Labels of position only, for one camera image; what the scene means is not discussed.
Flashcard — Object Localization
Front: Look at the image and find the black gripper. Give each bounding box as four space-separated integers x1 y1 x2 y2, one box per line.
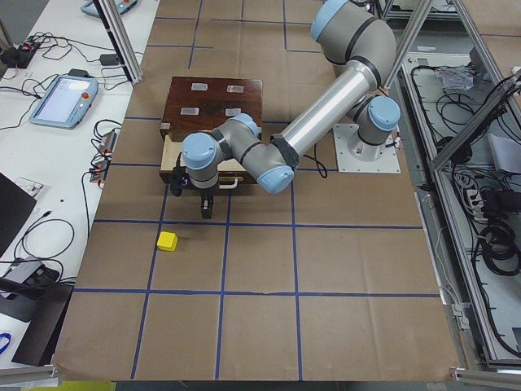
185 179 219 219

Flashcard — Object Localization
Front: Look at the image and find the yellow block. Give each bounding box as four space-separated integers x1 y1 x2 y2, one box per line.
156 231 178 252

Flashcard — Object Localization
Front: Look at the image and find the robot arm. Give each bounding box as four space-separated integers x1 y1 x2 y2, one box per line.
182 1 401 218

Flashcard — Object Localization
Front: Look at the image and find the dark wooden drawer cabinet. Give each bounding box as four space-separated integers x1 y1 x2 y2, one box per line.
160 77 263 142

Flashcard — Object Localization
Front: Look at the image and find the black power adapter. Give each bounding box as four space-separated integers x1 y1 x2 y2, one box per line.
99 54 120 66

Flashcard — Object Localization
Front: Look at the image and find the blue teach pendant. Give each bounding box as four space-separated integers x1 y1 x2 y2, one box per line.
29 75 99 129
80 0 142 18

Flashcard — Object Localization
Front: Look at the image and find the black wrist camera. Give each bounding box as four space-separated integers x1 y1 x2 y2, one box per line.
169 153 186 197

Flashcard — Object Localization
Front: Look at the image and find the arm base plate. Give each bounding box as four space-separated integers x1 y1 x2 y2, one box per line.
333 124 401 174

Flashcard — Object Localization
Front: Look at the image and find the aluminium frame post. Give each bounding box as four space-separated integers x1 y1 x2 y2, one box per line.
94 0 143 85

